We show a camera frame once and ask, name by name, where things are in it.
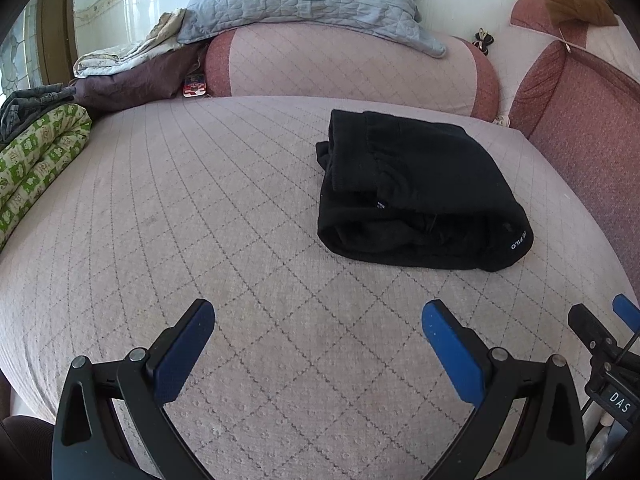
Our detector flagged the black pants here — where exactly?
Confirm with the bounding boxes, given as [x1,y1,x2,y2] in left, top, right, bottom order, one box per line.
[315,108,532,273]

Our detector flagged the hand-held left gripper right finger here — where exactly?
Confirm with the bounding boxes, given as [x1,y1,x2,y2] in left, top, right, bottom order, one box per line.
[421,299,586,480]

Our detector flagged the brown cloth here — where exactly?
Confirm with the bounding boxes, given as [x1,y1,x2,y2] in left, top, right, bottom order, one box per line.
[542,0,620,28]

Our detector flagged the purple blanket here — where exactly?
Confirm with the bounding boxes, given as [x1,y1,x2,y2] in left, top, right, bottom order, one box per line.
[70,42,211,121]

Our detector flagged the red headboard cushion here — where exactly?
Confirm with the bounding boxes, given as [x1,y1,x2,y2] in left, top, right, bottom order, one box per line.
[509,40,640,286]

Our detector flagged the pink cushion with red corners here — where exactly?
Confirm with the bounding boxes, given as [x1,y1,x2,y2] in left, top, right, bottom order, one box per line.
[510,0,640,81]

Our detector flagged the pink quilted bed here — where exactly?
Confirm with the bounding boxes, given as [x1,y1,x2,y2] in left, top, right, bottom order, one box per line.
[0,92,640,461]

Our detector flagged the black bow hair clip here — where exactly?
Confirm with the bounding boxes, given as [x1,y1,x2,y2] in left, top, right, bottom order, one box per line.
[472,27,496,55]

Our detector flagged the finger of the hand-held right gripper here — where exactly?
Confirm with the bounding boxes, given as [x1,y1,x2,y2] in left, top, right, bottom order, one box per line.
[567,302,622,362]
[612,293,640,334]

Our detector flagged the pink bolster with red ends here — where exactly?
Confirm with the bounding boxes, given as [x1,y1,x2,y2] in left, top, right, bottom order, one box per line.
[204,22,501,122]

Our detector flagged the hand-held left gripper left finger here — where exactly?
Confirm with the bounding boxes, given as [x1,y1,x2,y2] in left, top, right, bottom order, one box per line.
[51,298,216,480]

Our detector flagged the wooden window frame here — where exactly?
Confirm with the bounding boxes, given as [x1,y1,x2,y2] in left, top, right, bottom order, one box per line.
[0,0,78,101]

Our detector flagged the beige folded blanket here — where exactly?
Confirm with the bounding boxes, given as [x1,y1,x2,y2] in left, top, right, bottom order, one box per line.
[72,7,188,78]

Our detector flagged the green patterned blanket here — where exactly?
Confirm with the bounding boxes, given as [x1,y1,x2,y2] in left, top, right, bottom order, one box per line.
[0,102,94,253]

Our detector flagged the dark grey clothing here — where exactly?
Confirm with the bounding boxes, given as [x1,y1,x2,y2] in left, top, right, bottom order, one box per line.
[0,84,78,143]

